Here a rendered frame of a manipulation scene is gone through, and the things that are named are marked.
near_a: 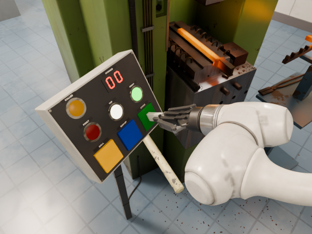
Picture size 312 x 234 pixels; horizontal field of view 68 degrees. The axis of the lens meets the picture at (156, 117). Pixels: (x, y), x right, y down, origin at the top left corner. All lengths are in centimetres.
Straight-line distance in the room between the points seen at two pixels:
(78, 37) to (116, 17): 53
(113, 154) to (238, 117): 39
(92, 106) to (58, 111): 10
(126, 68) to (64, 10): 65
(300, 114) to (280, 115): 95
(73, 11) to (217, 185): 114
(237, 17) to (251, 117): 85
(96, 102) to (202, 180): 40
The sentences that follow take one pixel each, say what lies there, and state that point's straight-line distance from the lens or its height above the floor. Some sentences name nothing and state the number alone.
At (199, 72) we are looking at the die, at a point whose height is 97.
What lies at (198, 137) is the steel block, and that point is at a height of 53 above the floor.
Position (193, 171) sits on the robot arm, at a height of 124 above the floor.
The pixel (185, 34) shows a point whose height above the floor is 101.
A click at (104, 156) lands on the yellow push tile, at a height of 102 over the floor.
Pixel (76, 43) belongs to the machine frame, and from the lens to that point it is 142.
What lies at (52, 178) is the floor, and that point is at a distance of 198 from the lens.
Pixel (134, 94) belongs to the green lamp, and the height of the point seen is 109.
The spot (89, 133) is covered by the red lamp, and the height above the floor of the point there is 110.
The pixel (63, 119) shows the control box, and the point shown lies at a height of 116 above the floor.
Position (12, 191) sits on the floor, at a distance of 206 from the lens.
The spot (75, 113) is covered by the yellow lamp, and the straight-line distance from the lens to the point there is 67.
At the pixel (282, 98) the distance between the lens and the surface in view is 155.
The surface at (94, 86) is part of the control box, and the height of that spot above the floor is 118.
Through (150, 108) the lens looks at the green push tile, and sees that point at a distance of 82.
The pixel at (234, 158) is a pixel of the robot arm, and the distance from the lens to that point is 44.
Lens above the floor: 162
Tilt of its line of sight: 48 degrees down
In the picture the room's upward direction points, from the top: straight up
